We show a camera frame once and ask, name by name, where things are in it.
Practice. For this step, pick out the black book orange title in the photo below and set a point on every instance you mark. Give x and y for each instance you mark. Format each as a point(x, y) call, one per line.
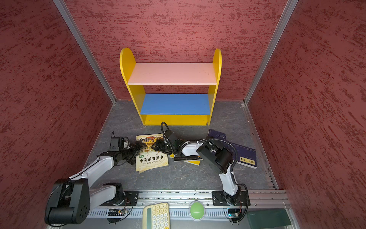
point(187, 158)

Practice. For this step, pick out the green round button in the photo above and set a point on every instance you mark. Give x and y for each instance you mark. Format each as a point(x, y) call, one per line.
point(196, 210)

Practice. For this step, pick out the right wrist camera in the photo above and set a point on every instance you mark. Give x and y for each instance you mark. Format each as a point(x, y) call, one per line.
point(169, 136)

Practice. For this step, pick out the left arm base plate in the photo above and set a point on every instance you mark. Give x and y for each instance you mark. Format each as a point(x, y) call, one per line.
point(130, 199)

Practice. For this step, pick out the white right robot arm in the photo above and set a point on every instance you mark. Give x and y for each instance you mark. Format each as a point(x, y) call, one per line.
point(211, 151)

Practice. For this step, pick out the illustrated history book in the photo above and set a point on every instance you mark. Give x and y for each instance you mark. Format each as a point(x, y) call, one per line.
point(148, 158)

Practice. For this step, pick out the aluminium corner post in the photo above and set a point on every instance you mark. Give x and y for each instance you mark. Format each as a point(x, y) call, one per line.
point(282, 23)
point(66, 15)

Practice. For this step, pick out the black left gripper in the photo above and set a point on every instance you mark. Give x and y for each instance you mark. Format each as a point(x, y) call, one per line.
point(137, 151)

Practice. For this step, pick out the left circuit board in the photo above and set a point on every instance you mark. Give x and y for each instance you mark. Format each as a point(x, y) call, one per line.
point(116, 213)

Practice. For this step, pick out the aluminium corner post left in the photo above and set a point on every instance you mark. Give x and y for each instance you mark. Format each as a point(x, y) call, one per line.
point(66, 15)

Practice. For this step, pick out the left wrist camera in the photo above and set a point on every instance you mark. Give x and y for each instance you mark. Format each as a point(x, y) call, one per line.
point(119, 143)

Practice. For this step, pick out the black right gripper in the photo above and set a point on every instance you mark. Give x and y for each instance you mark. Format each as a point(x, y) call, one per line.
point(161, 148)

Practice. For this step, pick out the dark blue book middle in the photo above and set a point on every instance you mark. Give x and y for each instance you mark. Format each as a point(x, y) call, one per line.
point(216, 134)

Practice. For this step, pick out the yellow wooden bookshelf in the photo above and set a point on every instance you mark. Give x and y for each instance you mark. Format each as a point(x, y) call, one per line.
point(178, 108)

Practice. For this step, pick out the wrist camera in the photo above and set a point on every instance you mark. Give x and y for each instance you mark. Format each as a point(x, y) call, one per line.
point(169, 136)
point(119, 143)

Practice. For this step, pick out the yellow cartoon book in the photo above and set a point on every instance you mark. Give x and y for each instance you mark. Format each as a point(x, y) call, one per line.
point(197, 163)

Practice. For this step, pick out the dark blue book top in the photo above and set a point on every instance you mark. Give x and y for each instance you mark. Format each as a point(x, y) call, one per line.
point(246, 156)

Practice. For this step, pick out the aluminium corner post right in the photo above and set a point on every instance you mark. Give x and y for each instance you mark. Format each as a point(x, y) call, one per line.
point(282, 23)

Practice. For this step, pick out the dark blue book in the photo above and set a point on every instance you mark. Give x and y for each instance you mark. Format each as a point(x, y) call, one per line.
point(246, 156)
point(216, 134)

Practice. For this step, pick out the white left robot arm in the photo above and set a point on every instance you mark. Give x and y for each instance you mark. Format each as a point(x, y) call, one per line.
point(73, 198)

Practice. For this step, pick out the circuit board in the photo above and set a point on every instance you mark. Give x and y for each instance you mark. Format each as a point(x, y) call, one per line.
point(233, 213)
point(116, 213)

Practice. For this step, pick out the right circuit board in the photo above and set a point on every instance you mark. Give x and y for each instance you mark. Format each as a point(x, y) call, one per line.
point(233, 213)

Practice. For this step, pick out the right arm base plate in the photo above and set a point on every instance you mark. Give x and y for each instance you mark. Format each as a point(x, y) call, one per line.
point(220, 198)

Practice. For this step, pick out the yellow calculator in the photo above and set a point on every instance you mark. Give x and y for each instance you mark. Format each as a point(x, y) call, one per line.
point(156, 216)

